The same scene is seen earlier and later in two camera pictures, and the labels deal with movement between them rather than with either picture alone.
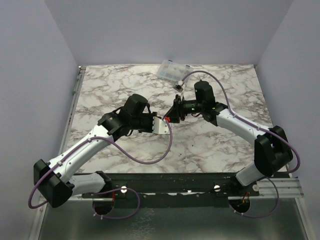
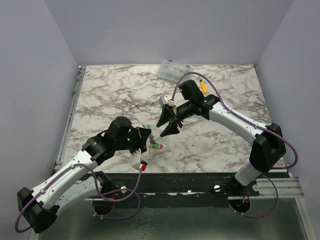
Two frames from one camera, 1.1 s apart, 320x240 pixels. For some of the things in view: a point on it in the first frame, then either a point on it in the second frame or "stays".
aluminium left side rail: x=76 y=94 stays
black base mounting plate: x=175 y=190 stays
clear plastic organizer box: x=172 y=70 stays
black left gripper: x=155 y=114 -> x=142 y=135
